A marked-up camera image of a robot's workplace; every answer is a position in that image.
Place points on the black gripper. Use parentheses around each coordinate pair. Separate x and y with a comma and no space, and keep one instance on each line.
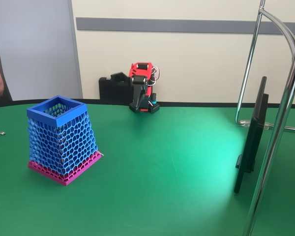
(138,91)

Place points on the chrome tube stand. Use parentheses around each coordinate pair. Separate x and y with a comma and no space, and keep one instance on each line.
(273,147)

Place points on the green table cloth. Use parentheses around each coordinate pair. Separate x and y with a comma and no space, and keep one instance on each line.
(147,191)

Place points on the black perforated arm base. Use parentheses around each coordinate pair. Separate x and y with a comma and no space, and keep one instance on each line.
(154,108)

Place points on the clear plastic clip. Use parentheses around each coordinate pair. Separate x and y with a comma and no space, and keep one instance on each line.
(245,123)

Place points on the blue and pink mesh basket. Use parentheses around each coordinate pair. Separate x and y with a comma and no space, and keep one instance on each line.
(71,137)

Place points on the grey wall rail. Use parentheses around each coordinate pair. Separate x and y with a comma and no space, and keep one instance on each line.
(186,25)

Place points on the black flat monitor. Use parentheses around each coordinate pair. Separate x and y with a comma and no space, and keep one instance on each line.
(250,145)

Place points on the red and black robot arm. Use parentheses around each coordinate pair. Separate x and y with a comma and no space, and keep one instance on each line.
(142,70)

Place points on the black plastic tool case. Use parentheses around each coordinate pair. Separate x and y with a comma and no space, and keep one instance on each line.
(108,91)

